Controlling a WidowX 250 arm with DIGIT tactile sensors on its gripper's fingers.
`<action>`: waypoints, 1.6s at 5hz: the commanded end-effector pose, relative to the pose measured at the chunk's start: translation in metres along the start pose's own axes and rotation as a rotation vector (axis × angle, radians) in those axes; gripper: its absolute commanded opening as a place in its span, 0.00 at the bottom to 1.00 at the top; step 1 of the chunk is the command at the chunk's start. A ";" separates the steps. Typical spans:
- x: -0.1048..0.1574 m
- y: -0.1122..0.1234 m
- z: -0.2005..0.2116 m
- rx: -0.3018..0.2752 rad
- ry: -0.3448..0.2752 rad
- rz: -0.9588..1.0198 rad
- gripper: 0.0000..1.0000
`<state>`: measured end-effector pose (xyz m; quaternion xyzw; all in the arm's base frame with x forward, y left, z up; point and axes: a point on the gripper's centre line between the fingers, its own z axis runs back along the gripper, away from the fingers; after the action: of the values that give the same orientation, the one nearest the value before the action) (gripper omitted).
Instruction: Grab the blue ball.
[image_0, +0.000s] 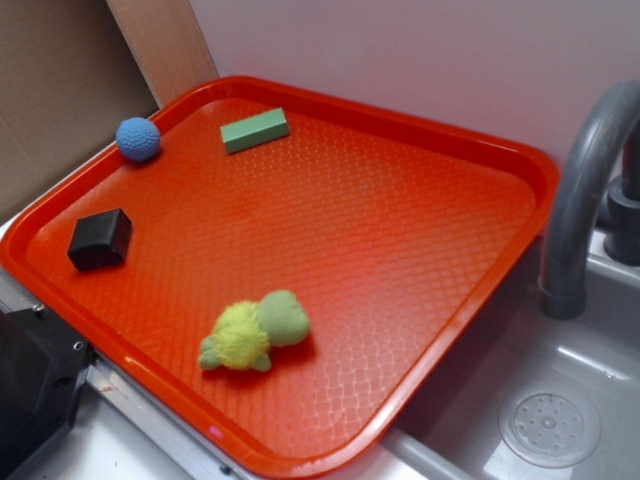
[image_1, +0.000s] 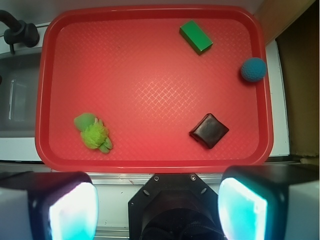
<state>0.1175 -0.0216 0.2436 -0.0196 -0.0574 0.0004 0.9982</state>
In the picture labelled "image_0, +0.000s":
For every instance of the blue textured ball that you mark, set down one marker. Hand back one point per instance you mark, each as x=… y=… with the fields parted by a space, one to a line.
x=138 y=139

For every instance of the green yellow plush turtle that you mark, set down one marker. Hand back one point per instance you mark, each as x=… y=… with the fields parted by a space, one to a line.
x=245 y=332

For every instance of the grey sink basin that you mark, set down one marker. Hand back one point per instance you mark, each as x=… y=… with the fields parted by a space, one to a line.
x=450 y=429

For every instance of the green rectangular block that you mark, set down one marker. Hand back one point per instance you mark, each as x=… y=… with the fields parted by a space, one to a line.
x=255 y=131

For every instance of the wooden board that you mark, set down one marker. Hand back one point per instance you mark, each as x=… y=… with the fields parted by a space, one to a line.
x=167 y=44

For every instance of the brown cardboard panel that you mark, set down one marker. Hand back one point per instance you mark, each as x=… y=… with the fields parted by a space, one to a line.
x=68 y=78

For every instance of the grey curved faucet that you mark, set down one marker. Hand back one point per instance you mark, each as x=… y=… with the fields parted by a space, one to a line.
x=601 y=175

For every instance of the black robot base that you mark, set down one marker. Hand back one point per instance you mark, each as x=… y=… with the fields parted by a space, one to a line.
x=44 y=363

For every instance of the red plastic tray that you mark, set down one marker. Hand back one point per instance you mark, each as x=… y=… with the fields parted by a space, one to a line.
x=391 y=230

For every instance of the round sink drain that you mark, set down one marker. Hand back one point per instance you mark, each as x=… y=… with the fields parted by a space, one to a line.
x=549 y=425

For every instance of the black cube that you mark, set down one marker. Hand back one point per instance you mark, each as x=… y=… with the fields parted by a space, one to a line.
x=100 y=240

